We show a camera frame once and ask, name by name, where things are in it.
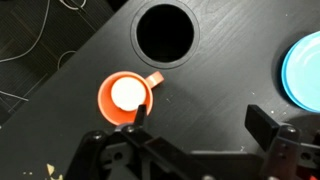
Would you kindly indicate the cream paper scrap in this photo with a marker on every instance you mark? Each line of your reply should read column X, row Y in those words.
column 51, row 171

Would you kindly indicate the small orange cup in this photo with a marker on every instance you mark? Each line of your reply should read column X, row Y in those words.
column 121, row 93

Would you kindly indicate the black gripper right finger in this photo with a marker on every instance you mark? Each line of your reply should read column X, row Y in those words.
column 261, row 126

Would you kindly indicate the blue round plate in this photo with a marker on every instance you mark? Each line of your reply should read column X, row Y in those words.
column 300, row 73

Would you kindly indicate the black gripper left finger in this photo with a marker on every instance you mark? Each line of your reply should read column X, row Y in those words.
column 140, row 116

